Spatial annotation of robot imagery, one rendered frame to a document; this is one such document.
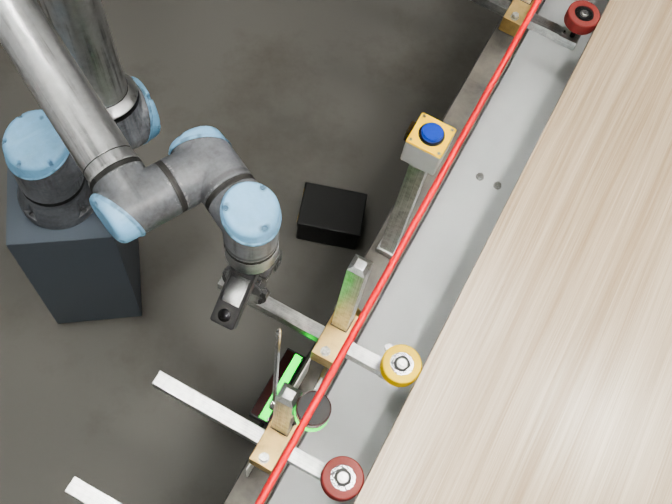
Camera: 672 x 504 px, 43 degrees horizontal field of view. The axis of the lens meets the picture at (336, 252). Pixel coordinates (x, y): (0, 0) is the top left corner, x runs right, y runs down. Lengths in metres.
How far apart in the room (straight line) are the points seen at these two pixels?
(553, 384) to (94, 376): 1.41
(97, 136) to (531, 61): 1.42
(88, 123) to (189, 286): 1.39
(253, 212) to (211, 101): 1.72
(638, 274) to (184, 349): 1.36
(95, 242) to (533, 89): 1.21
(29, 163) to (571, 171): 1.18
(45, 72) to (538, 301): 1.05
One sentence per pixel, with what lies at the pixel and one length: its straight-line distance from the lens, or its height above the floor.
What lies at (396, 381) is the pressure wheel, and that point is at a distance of 1.70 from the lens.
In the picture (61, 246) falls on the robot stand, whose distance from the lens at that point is 2.18.
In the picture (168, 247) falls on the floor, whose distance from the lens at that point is 2.76.
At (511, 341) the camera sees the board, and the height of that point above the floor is 0.90.
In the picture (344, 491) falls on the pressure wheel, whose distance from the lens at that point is 1.65.
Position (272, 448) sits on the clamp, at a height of 0.87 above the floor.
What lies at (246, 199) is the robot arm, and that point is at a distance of 1.31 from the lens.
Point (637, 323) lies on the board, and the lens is 1.89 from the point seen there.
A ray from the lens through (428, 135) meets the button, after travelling 1.54.
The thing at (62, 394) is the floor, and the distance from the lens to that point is 2.66.
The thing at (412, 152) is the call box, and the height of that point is 1.19.
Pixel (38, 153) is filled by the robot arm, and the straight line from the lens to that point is 1.96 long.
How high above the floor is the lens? 2.53
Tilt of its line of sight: 67 degrees down
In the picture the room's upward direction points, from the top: 14 degrees clockwise
